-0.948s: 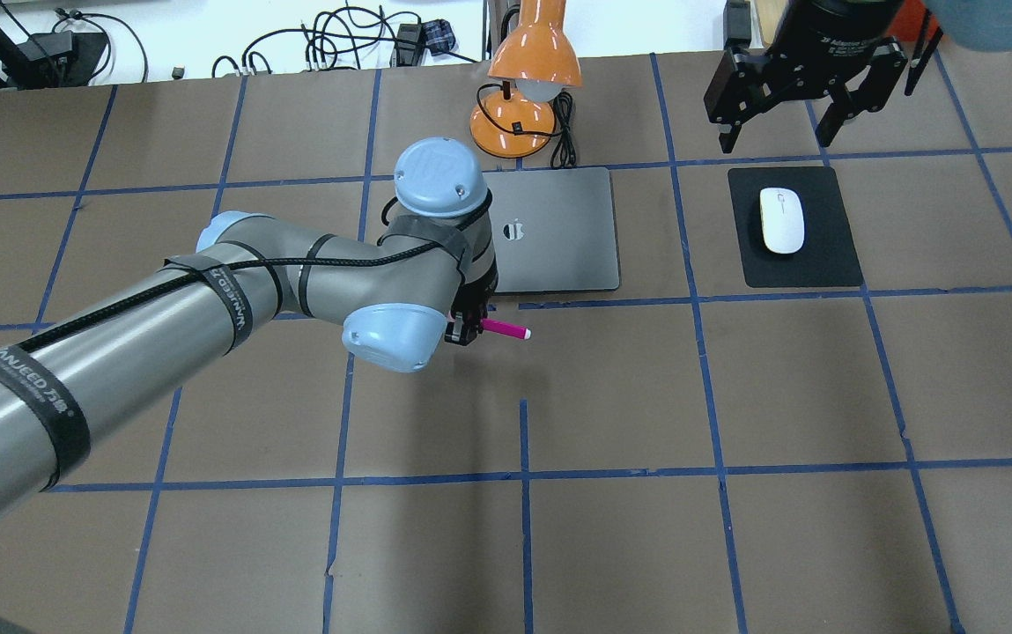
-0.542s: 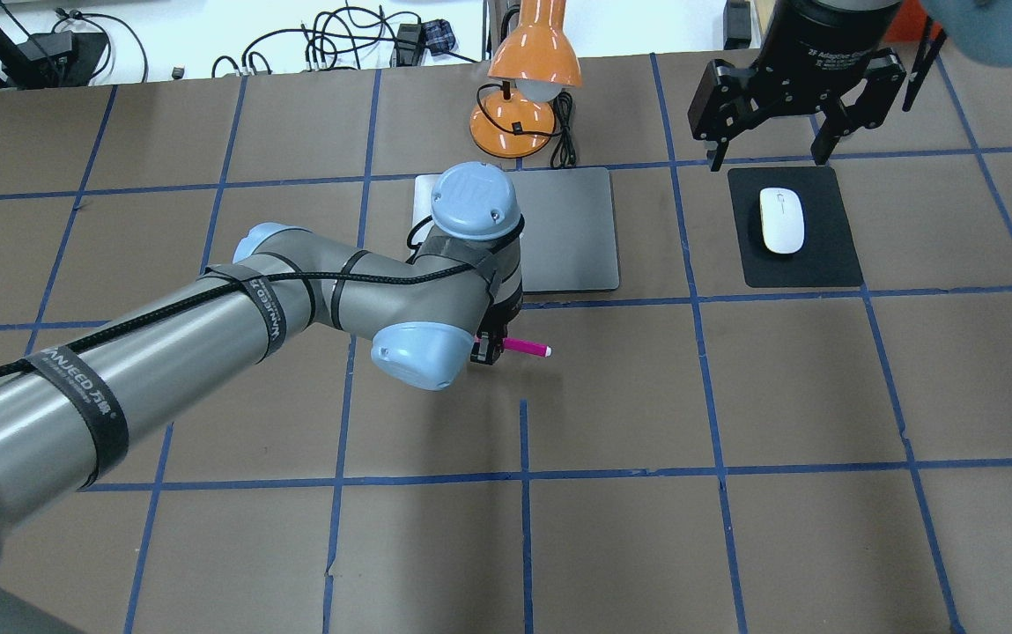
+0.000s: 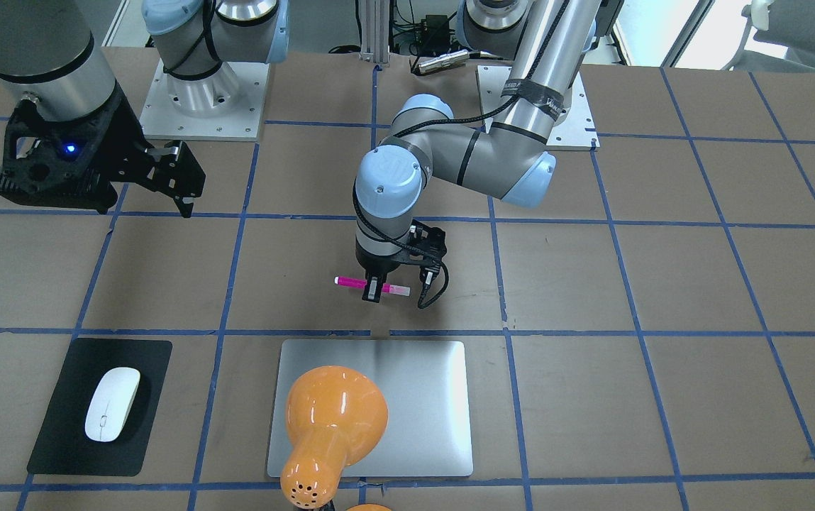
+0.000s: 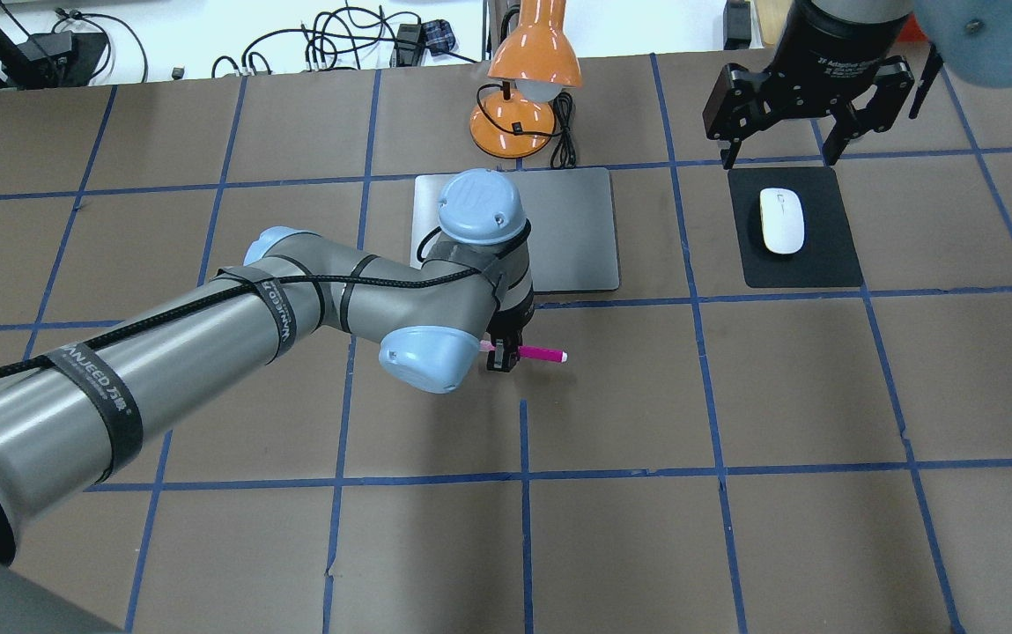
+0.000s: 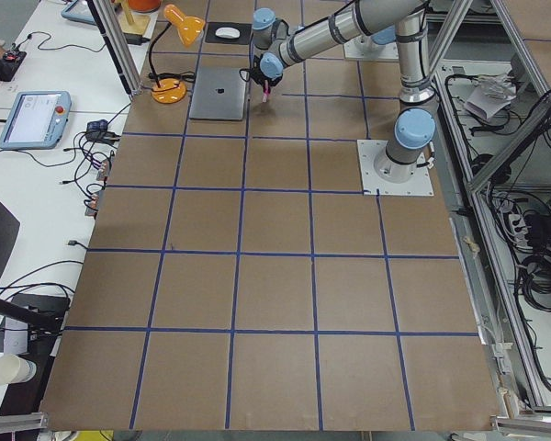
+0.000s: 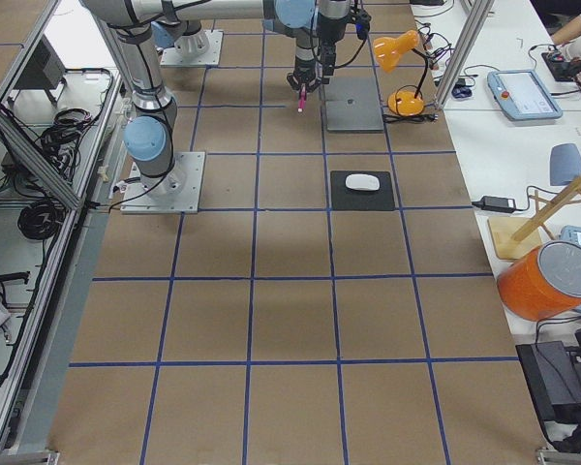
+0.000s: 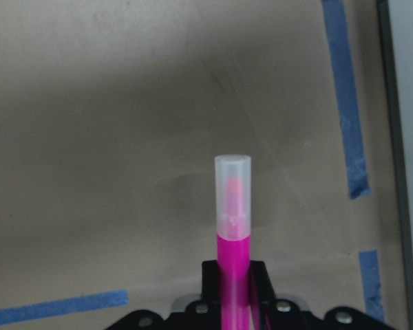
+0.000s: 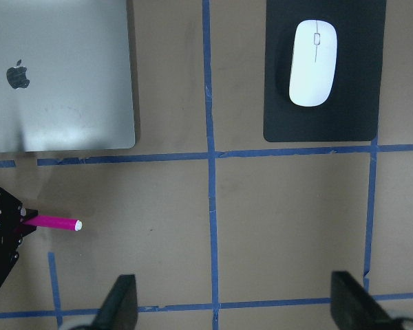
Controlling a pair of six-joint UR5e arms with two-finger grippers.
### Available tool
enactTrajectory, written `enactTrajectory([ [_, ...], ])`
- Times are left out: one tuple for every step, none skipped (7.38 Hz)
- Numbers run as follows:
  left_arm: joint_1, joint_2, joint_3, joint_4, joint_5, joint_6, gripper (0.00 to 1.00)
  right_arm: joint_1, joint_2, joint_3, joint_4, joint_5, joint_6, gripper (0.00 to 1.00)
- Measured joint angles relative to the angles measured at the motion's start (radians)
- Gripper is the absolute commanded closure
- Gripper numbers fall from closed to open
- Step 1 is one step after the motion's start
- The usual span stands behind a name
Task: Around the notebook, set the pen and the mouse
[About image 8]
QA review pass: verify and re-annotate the pink marker pen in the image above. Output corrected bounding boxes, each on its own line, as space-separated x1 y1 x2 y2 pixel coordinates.
24 215 83 232

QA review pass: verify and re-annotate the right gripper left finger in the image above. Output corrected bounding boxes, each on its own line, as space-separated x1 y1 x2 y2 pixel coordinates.
91 274 138 329

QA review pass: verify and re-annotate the black mousepad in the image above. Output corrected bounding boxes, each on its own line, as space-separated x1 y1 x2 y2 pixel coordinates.
263 1 387 142

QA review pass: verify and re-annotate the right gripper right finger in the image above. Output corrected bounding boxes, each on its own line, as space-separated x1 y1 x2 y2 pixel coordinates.
330 271 403 330

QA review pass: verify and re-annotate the white computer mouse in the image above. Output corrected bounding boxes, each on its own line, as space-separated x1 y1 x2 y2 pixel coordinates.
288 19 338 107

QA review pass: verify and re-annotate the silver closed laptop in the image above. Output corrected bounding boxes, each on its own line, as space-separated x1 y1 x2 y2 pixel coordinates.
0 1 137 153

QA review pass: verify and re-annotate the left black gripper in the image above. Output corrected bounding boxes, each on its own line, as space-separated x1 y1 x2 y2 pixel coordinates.
0 187 39 288

